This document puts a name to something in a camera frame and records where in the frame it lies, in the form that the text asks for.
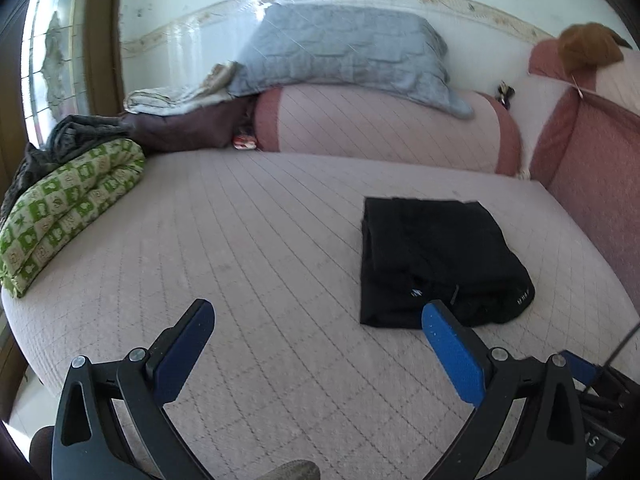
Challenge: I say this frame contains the black pants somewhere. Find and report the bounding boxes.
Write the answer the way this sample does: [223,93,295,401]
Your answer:
[359,197,535,330]

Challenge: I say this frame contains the dark grey clothing pile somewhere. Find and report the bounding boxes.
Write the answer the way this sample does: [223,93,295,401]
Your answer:
[1,115,132,224]

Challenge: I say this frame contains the green patterned quilt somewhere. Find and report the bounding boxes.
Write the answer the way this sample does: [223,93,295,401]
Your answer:
[1,139,145,298]

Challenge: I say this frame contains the red upholstered headboard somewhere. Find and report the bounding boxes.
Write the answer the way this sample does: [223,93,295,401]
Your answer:
[528,39,639,302]

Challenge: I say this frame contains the pink quilted mattress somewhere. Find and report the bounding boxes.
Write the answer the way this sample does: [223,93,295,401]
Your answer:
[2,150,639,479]

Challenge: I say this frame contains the small black dark object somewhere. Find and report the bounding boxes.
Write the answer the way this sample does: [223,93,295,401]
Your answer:
[496,81,515,110]

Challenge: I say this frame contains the red white small pouch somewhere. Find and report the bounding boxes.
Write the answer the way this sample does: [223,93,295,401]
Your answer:
[232,133,257,151]

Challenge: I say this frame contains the dark purple blanket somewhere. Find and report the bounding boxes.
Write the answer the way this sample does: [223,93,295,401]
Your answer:
[120,96,257,157]

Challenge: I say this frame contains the brown plush toy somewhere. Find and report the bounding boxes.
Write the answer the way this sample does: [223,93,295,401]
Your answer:
[558,23,631,75]

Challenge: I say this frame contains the pink bolster pillow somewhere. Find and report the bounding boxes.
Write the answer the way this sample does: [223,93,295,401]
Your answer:
[254,84,522,177]

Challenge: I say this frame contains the cream folded cloth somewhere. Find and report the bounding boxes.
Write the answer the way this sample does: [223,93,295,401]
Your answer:
[122,62,236,116]

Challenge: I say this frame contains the grey quilted blanket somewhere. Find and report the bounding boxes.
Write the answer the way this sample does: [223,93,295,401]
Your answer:
[228,4,474,119]

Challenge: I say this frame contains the black cable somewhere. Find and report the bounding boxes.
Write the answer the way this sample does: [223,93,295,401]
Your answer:
[598,318,640,376]

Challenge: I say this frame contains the window with wooden frame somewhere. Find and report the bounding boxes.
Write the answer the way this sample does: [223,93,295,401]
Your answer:
[1,0,124,188]

